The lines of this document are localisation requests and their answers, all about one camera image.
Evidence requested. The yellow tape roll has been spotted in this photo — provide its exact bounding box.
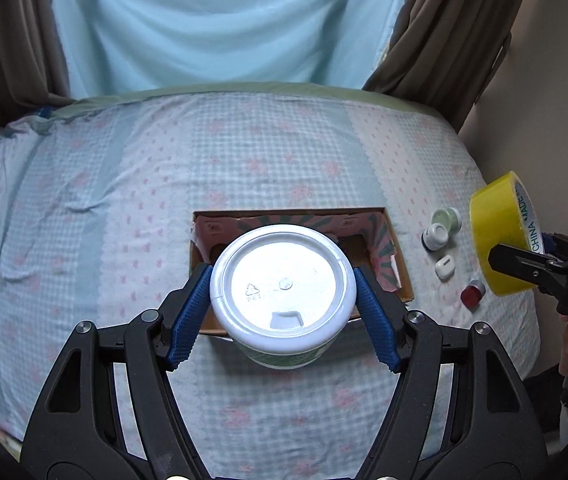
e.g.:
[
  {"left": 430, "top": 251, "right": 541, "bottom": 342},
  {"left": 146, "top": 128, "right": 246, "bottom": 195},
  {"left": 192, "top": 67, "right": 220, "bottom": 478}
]
[{"left": 469, "top": 171, "right": 548, "bottom": 297}]

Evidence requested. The green mattress edge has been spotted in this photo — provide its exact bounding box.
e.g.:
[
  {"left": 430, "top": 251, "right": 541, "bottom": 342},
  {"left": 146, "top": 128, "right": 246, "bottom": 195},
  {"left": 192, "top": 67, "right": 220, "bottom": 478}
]
[{"left": 44, "top": 81, "right": 437, "bottom": 122}]

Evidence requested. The small green-lidded white jar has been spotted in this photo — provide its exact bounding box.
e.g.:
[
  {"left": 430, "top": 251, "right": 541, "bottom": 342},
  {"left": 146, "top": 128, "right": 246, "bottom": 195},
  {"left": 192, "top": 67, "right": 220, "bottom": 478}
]
[{"left": 431, "top": 207, "right": 462, "bottom": 233}]

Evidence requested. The light blue curtain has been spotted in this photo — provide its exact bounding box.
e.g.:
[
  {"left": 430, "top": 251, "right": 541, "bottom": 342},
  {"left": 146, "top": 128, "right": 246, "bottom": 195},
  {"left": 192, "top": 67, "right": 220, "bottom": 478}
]
[{"left": 46, "top": 0, "right": 412, "bottom": 98}]

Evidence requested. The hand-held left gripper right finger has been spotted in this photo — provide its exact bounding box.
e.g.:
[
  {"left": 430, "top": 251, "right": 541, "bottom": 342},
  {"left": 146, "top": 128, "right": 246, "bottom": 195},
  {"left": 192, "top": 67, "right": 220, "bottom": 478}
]
[{"left": 353, "top": 266, "right": 550, "bottom": 480}]

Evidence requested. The white plastic jar with lid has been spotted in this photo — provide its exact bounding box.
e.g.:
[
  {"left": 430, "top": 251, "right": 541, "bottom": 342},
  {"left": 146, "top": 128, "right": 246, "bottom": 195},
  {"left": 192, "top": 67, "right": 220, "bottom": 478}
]
[{"left": 210, "top": 225, "right": 359, "bottom": 371}]

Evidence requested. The small red cap bottle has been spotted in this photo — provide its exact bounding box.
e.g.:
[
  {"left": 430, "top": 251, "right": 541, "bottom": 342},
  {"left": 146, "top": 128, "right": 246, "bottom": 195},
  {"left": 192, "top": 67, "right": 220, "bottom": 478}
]
[{"left": 461, "top": 280, "right": 487, "bottom": 307}]

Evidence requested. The pink flower checked bedsheet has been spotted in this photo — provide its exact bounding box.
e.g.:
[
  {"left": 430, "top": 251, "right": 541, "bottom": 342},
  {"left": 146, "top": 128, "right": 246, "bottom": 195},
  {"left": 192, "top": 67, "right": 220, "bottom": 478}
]
[{"left": 0, "top": 91, "right": 543, "bottom": 457}]

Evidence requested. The cardboard box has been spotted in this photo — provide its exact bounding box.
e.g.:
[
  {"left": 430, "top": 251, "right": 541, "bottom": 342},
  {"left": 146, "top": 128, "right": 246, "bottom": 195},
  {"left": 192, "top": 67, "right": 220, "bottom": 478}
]
[{"left": 189, "top": 207, "right": 415, "bottom": 339}]

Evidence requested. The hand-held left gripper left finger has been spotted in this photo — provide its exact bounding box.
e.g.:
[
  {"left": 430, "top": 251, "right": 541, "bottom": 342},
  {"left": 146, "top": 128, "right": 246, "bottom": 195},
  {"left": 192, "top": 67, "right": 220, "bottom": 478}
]
[{"left": 20, "top": 262, "right": 215, "bottom": 480}]

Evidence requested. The brown curtain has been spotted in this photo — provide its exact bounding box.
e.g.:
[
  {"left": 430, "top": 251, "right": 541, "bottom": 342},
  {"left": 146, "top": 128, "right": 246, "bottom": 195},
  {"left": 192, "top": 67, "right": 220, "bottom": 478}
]
[
  {"left": 0, "top": 0, "right": 72, "bottom": 161},
  {"left": 363, "top": 0, "right": 532, "bottom": 133}
]

